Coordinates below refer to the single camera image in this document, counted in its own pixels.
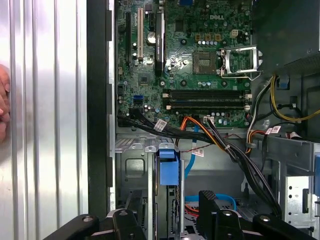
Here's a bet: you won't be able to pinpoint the white expansion slot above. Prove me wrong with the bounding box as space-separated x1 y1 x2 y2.
136 7 144 63

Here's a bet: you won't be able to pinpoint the black PC case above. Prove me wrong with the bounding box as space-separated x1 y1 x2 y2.
86 0 320 240

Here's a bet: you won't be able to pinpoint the metal socket cover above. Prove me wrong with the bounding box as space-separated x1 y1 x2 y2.
221 44 263 76

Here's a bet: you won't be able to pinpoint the CPU socket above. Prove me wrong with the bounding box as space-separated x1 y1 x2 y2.
193 51 217 75

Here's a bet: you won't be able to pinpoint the metal disk bay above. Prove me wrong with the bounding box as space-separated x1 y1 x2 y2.
114 136 186 240

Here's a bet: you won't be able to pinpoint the black RAM slot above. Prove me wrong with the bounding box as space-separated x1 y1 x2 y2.
164 104 252 111
162 94 252 101
162 89 252 96
164 99 252 106

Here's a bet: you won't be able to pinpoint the yellow wires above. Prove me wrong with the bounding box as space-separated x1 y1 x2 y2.
269 74 320 124

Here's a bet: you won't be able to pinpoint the black cable bundle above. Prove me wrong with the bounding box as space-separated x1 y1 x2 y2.
117 107 283 216

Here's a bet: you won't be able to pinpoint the grey power supply unit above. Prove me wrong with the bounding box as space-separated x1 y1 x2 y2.
251 0 320 76

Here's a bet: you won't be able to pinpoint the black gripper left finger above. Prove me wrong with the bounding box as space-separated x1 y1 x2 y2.
43 189 148 240

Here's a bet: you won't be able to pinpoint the black expansion slot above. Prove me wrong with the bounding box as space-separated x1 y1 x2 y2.
125 12 132 67

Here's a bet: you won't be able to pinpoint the green motherboard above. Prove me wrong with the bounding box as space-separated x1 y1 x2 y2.
116 0 253 128

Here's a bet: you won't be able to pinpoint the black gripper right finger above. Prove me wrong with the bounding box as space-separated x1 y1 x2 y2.
196 190 312 240

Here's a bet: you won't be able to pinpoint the blue plastic cage latch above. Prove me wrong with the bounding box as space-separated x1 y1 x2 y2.
315 152 320 188

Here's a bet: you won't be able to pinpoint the person's hand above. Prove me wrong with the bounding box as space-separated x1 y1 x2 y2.
0 64 11 143

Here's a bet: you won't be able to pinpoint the metal optical drive cage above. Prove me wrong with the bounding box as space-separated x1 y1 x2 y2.
267 137 320 231

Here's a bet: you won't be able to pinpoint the blue flat data wire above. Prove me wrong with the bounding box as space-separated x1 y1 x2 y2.
184 124 237 211

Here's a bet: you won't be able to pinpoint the white grey wire bundle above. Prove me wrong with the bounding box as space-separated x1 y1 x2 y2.
246 74 274 154

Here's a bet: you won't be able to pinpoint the locking lever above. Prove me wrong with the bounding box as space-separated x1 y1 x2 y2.
221 70 264 81

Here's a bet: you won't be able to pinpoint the hard disk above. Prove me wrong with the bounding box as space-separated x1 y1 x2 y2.
154 148 186 240

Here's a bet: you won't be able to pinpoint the red orange power wire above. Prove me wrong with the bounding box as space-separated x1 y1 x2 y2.
184 203 201 219

